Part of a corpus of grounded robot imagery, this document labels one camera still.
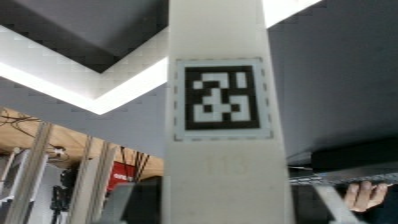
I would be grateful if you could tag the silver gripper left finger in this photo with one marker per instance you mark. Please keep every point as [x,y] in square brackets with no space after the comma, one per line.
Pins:
[116,205]

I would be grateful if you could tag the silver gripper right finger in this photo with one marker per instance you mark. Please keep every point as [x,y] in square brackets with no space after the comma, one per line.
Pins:
[338,209]

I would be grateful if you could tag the white leg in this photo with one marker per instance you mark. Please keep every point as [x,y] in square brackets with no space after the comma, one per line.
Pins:
[226,176]

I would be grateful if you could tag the bare human hand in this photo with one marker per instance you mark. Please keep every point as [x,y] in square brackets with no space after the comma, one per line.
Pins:
[365,196]

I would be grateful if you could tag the red box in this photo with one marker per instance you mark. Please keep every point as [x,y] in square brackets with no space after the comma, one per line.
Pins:
[121,174]

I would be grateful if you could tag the white U-shaped fence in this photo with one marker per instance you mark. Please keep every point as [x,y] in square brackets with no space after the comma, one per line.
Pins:
[107,76]

